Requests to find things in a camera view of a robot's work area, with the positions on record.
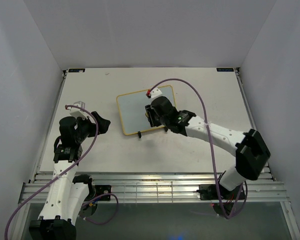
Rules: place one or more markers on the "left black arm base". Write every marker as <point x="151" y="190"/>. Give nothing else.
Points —
<point x="98" y="192"/>

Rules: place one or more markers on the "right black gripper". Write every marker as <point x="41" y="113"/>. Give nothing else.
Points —
<point x="149" y="109"/>

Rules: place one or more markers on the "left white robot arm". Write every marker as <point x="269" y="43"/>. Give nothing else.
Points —
<point x="68" y="192"/>

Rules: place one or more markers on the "left dark corner label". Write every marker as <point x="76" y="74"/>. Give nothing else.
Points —
<point x="76" y="70"/>

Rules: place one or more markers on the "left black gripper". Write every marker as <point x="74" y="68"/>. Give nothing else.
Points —
<point x="103" y="123"/>

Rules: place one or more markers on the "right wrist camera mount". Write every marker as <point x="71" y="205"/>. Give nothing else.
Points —
<point x="154" y="93"/>

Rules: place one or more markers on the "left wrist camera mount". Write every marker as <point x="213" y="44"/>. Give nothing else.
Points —
<point x="76" y="108"/>

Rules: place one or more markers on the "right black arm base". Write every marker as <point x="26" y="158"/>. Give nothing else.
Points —
<point x="209" y="192"/>

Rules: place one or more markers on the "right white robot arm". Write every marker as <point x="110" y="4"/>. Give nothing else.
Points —
<point x="249" y="148"/>

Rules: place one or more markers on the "black metal whiteboard stand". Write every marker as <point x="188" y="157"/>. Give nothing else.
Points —
<point x="140" y="134"/>

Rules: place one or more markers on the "yellow framed whiteboard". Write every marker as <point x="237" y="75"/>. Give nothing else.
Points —
<point x="132" y="112"/>

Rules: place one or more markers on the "dark corner label sticker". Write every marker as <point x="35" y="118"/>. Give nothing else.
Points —
<point x="225" y="69"/>

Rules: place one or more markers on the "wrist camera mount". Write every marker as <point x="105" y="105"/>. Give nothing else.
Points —
<point x="76" y="108"/>
<point x="154" y="93"/>

